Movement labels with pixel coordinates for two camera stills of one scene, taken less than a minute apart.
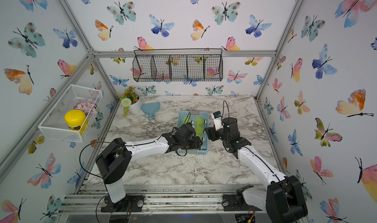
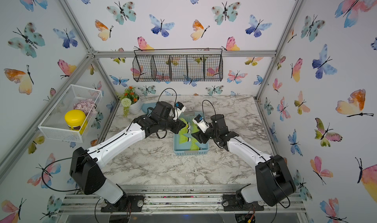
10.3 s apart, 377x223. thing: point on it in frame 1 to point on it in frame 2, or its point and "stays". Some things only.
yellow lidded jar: x=75 y=120 stays
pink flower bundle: x=88 y=105 stays
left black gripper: x=196 y=143 to x=178 y=125
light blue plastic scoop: x=150 y=108 stays
